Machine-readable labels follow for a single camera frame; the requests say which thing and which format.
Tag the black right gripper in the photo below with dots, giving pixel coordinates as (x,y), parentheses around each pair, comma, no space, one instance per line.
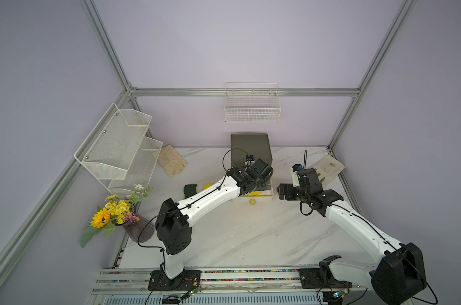
(289,188)

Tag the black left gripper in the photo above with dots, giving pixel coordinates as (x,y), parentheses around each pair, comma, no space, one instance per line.
(264,185)

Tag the olive white yellow drawer cabinet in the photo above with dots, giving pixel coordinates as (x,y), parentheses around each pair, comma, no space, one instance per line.
(255,144)

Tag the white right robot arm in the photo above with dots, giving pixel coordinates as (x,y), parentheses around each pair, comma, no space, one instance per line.
(397,272)

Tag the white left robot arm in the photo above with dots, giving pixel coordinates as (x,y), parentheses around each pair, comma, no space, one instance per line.
(175,221)

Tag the beige work glove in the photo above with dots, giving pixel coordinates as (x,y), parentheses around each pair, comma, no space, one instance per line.
(171,161)

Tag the purple glass vase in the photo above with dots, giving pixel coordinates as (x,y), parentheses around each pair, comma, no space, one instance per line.
(139,228)

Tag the white mesh two-tier shelf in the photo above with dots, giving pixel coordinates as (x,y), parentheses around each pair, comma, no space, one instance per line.
(119,153)

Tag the yellow sunflower bouquet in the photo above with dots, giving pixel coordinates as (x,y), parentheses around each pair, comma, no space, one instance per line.
(114,213)

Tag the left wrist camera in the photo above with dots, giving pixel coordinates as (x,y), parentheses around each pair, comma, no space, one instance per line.
(249,160)

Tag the white wire wall basket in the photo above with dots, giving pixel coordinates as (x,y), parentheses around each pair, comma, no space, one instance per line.
(252,103)

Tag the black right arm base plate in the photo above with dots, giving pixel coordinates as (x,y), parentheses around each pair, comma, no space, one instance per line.
(321,276)

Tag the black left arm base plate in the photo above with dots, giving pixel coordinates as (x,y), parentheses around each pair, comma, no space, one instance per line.
(183,282)

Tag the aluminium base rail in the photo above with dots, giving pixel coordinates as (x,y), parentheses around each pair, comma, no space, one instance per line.
(253,285)

